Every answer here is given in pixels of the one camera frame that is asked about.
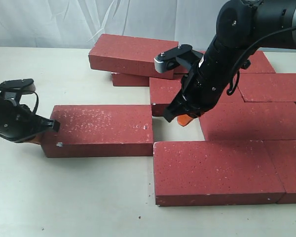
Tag angled red brick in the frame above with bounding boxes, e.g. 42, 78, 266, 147
149, 77, 244, 117

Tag center right red brick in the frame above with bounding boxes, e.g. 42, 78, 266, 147
199, 102, 296, 141

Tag top stacked red brick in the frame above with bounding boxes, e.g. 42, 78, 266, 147
88, 34, 179, 79

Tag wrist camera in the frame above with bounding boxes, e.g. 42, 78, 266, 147
0, 79, 36, 105
154, 44, 204, 74

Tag front left red brick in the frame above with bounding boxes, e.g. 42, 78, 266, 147
153, 141, 286, 206

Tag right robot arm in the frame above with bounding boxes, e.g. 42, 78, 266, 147
154, 0, 296, 122

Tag speckled white-flecked red brick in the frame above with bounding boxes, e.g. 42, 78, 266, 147
41, 105, 153, 158

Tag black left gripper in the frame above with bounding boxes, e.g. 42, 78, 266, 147
0, 96, 60, 145

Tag right middle-row red brick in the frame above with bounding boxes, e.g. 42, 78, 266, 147
238, 73, 296, 104

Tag lower back red brick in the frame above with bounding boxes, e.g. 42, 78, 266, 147
111, 50, 208, 87

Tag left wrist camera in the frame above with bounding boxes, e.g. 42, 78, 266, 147
0, 79, 36, 105

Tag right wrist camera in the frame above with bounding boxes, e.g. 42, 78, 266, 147
154, 44, 204, 74

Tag front right red brick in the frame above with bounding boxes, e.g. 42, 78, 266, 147
264, 140, 296, 204

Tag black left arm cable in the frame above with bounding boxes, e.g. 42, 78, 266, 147
0, 85, 39, 117

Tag white fabric backdrop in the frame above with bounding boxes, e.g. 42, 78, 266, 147
0, 0, 223, 50

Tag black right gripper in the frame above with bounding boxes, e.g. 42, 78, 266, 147
163, 43, 244, 126

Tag back right red brick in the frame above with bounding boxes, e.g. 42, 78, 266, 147
240, 50, 275, 74

